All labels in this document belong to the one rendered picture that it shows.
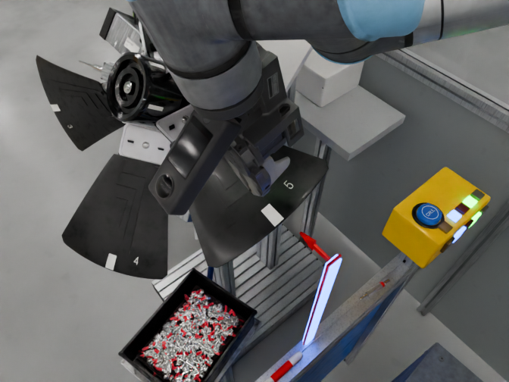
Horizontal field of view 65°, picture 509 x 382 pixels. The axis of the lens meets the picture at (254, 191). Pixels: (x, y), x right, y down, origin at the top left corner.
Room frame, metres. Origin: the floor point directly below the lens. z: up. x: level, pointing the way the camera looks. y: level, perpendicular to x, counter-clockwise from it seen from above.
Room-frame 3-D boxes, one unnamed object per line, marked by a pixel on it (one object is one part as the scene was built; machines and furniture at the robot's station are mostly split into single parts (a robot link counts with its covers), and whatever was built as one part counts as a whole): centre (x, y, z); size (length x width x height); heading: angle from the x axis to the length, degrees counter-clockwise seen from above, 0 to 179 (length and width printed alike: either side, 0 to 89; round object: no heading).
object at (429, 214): (0.40, -0.30, 1.08); 0.04 x 0.04 x 0.02
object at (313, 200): (0.95, -0.24, 0.41); 0.04 x 0.04 x 0.83; 39
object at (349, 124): (0.95, -0.24, 0.84); 0.36 x 0.24 x 0.03; 39
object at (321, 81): (1.03, -0.21, 0.91); 0.17 x 0.16 x 0.11; 129
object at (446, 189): (0.42, -0.34, 1.02); 0.16 x 0.10 x 0.11; 129
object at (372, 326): (0.45, -0.37, 0.39); 0.04 x 0.04 x 0.78; 39
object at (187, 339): (0.25, 0.13, 0.84); 0.19 x 0.14 x 0.04; 145
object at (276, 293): (0.75, 0.05, 0.04); 0.62 x 0.46 x 0.08; 129
